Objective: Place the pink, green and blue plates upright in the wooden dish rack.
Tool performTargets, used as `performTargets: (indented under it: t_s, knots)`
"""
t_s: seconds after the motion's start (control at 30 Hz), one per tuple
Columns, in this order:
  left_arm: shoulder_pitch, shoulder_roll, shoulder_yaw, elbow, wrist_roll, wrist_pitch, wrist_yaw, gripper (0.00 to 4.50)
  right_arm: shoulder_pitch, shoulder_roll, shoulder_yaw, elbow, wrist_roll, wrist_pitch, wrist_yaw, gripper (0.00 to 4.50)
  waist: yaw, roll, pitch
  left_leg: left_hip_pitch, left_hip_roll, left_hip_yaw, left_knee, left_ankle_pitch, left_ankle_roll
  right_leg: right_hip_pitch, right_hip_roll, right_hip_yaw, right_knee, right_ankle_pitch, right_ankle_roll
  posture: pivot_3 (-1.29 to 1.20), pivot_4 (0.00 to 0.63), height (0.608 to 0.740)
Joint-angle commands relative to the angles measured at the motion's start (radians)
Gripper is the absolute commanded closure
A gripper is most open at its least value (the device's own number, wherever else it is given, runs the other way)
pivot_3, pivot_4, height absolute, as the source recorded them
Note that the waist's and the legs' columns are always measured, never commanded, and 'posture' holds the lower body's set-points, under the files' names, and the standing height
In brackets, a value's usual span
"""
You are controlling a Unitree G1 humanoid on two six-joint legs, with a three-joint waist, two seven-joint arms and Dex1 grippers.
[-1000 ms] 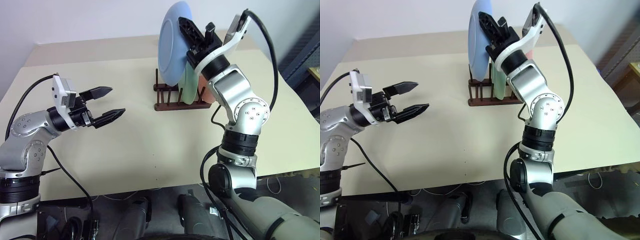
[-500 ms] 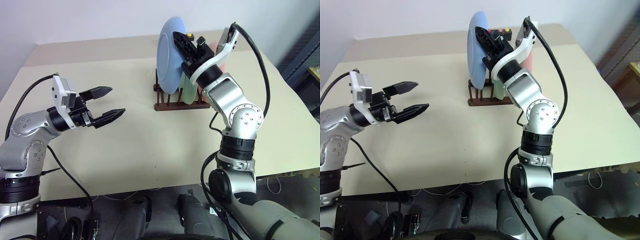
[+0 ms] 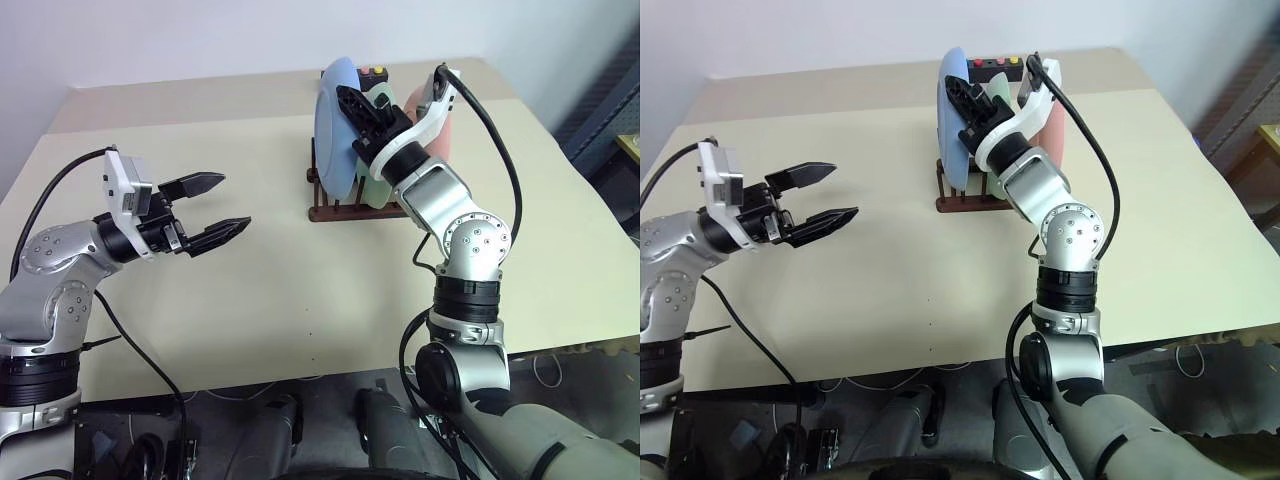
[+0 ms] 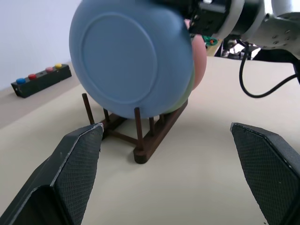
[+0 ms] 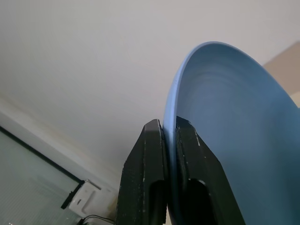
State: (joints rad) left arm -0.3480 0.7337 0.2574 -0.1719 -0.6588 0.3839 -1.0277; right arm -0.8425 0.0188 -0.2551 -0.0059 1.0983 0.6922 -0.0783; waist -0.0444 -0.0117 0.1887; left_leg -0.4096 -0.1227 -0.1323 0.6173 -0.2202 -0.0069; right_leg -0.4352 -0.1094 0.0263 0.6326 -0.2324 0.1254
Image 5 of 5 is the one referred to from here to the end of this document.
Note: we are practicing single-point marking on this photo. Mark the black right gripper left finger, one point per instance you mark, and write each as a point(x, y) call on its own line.
point(140, 178)

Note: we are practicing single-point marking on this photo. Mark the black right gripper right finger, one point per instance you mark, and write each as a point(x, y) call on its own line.
point(201, 168)

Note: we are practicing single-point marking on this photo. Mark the blue plate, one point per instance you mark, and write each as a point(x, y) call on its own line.
point(234, 105)

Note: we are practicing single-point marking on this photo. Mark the white wall box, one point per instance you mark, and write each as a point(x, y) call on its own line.
point(84, 197)

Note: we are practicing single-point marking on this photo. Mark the glass window with black frame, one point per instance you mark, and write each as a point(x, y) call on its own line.
point(23, 175)

